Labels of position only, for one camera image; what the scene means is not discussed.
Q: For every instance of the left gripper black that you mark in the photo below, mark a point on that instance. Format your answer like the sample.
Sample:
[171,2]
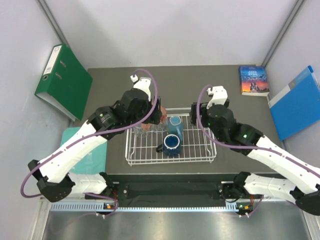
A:
[156,119]

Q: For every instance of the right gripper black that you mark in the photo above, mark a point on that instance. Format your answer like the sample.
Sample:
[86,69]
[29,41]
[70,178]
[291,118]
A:
[203,112]

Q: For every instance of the dark blue mug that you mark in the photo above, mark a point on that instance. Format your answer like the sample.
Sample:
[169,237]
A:
[171,146]

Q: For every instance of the orange patterned mug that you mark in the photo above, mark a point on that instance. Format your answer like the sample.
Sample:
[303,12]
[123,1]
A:
[164,114]

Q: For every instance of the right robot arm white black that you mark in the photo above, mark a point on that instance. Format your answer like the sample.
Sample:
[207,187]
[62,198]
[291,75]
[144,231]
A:
[300,182]

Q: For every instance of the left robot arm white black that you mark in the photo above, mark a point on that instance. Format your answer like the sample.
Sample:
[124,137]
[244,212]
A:
[56,181]

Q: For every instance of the clear glass left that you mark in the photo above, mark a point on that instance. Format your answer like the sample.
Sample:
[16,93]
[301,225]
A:
[142,130]

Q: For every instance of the clear glass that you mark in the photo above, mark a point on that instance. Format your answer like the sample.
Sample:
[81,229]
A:
[142,130]
[158,128]

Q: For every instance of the clear glass right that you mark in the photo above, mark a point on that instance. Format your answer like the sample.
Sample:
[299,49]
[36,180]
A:
[158,128]

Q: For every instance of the light blue mug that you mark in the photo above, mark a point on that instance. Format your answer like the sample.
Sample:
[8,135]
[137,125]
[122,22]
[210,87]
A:
[175,126]

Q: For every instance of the Jane Eyre book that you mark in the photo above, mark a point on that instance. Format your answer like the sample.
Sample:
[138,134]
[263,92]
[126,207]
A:
[253,81]

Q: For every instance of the teal cutting board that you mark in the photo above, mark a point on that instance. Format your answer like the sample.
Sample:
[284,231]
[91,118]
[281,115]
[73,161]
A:
[92,163]

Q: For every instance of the green lever arch binder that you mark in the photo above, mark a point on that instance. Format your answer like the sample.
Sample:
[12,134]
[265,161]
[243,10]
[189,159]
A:
[65,83]

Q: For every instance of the blue folder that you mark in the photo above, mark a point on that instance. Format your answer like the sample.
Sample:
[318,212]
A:
[297,106]

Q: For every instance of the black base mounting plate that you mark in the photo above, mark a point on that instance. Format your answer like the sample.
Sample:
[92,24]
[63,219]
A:
[172,190]

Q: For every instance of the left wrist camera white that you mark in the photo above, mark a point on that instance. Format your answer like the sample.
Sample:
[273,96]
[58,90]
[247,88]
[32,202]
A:
[142,83]

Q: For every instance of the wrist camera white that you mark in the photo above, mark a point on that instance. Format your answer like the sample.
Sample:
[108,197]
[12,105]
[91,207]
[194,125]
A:
[142,83]
[218,96]

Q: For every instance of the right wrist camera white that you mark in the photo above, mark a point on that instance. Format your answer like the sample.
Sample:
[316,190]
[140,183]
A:
[218,96]

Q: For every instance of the white wire dish rack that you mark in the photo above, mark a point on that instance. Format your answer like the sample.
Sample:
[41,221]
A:
[195,146]

